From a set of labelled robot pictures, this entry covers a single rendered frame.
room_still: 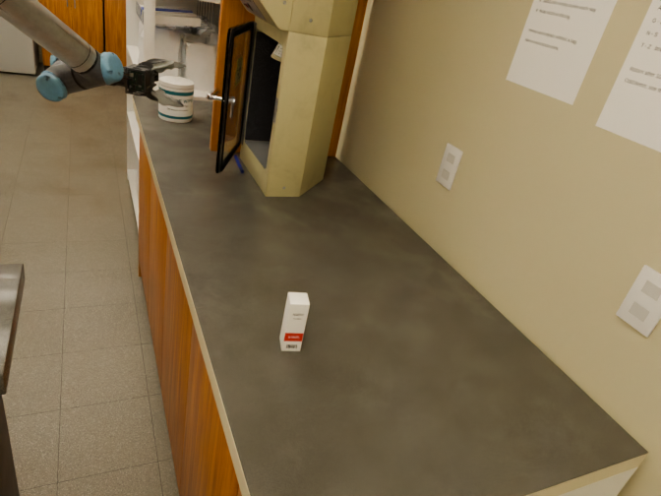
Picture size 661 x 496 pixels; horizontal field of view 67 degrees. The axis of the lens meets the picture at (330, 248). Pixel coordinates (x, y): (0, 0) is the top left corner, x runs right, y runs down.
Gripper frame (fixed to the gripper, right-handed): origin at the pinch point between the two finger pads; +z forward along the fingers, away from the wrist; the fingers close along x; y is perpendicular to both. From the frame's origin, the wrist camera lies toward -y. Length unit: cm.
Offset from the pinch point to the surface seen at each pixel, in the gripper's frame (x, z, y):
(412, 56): 19, 64, -18
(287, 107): 1.4, 31.1, 5.8
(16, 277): -26, -10, 67
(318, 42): 19.4, 36.3, 3.1
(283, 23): 22.8, 27.1, 7.7
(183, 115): -23, -13, -46
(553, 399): -26, 96, 73
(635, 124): 23, 99, 52
